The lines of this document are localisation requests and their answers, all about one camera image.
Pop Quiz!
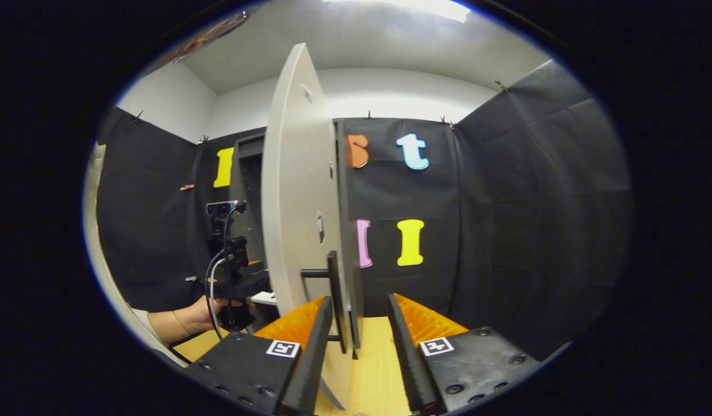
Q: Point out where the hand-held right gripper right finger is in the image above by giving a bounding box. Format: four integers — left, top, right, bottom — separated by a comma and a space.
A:
388, 293, 544, 414

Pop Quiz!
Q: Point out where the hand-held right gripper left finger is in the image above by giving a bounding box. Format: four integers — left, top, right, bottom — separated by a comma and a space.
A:
186, 296, 335, 416

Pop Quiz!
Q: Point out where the black door handle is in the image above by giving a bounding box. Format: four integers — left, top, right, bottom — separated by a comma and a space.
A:
300, 250, 348, 354

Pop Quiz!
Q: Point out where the beige cabinet door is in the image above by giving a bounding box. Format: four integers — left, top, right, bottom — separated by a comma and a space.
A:
261, 43, 357, 411

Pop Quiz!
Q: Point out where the black backdrop cloth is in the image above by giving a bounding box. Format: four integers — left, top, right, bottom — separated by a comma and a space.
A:
96, 58, 633, 362

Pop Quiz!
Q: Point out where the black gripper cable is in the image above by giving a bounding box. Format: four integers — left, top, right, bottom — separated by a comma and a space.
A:
204, 202, 247, 341

